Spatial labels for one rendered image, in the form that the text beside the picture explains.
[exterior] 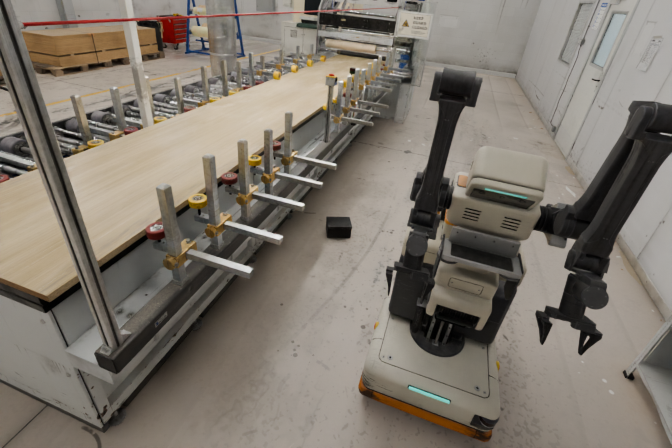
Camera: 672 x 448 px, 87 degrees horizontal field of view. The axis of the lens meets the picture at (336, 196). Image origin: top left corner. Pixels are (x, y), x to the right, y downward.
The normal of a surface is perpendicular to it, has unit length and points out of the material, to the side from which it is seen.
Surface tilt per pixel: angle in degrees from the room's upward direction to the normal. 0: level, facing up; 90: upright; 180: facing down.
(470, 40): 90
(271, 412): 0
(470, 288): 98
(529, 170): 42
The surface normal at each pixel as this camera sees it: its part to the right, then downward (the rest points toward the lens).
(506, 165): -0.15, -0.33
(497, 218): -0.33, 0.57
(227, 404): 0.09, -0.86
